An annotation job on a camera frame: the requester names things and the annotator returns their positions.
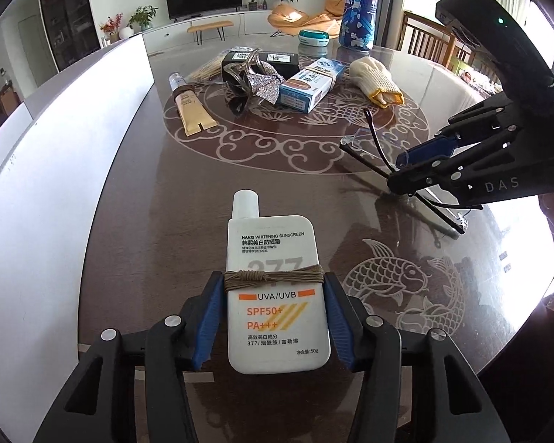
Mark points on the blue patterned bottle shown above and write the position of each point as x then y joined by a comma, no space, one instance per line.
360,9

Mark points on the teal round jar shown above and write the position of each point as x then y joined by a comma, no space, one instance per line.
315,38

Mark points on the bag of cotton swabs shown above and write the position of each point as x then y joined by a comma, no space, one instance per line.
207,71

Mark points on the white television console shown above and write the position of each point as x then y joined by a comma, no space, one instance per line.
171,37

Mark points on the beige cosmetic tube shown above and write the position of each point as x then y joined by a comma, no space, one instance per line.
191,110

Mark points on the white sunscreen bottle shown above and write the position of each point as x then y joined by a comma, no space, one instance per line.
277,323

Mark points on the wooden slatted chair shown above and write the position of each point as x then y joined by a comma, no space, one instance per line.
424,39
471,67

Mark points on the black-framed eyeglasses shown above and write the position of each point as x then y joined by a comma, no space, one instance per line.
367,140

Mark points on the rhinestone bow hair clip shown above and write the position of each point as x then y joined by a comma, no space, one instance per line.
263,85

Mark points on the blue and white medicine box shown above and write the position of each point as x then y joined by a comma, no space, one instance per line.
304,92

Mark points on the white round vase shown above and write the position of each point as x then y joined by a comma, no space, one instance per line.
126,33

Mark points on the red flower arrangement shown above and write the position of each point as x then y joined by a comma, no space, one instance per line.
111,25

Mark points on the clear hair claw clip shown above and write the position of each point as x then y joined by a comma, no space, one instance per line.
237,74

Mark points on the wooden bench with metal legs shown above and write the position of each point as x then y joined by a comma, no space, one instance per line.
210,24

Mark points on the green potted plant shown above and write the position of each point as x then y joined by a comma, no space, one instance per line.
143,17

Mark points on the orange lounge chair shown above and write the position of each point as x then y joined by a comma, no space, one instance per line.
295,21

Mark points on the cream knit glove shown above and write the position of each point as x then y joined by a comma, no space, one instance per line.
371,76

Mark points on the small potted plant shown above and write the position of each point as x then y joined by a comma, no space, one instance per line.
251,0

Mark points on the black box with white labels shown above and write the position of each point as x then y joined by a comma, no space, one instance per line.
286,67

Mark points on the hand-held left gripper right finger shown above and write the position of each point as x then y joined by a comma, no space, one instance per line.
341,327

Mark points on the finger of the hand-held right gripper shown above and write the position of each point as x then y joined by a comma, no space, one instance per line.
424,180
424,152

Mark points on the beige rubber band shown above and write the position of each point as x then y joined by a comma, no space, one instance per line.
324,76

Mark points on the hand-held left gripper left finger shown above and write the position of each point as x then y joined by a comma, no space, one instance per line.
207,327

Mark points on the dark glass display cabinet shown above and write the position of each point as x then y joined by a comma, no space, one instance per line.
69,14

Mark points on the white door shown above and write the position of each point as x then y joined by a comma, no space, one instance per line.
37,46

